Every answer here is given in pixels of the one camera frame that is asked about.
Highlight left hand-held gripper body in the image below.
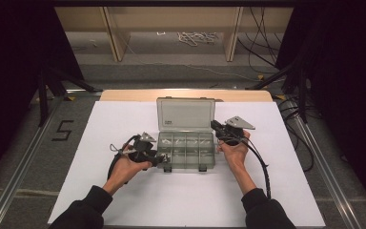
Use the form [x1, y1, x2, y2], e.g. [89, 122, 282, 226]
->
[129, 132, 160, 167]

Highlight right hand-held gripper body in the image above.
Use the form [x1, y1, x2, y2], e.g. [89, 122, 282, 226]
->
[220, 115, 255, 147]

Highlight clear plastic compartment box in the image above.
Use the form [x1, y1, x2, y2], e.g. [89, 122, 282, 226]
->
[155, 96, 217, 173]

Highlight person's left hand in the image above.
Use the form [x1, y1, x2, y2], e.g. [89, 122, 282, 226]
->
[111, 143, 154, 193]

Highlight person's right hand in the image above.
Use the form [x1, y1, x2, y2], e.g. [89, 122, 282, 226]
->
[216, 130, 252, 172]

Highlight white table cover sheet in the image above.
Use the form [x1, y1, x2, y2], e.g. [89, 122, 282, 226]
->
[47, 100, 327, 228]

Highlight light wooden table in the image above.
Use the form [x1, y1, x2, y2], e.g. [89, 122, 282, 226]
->
[98, 89, 274, 103]

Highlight black metal stand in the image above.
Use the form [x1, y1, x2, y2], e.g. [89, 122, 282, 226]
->
[246, 60, 310, 124]
[37, 66, 100, 128]

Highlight light wooden shelf unit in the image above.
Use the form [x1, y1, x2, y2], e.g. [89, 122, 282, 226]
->
[52, 7, 295, 63]

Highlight black curtain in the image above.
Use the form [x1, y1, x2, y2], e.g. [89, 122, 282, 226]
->
[275, 0, 366, 219]
[0, 0, 84, 190]

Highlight left hand-held gripper cable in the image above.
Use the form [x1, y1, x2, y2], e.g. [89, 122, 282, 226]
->
[107, 134, 141, 185]

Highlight hand-held gripper cable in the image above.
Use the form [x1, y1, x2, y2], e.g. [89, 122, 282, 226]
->
[241, 138, 273, 200]
[107, 134, 141, 185]

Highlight right hand-held gripper cable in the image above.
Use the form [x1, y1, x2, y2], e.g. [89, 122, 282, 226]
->
[241, 138, 273, 200]

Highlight thin white floor cable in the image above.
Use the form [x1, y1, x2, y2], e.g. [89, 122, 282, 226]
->
[120, 31, 287, 83]

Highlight black floor cables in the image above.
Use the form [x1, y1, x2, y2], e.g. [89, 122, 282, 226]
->
[277, 94, 316, 173]

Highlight black hanging cables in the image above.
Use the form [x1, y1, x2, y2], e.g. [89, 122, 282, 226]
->
[237, 7, 284, 74]

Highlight tangled white rope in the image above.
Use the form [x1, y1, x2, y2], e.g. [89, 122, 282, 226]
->
[175, 31, 219, 48]

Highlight aluminium floor rail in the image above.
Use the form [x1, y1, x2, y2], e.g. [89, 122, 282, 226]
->
[285, 100, 365, 229]
[0, 89, 103, 229]

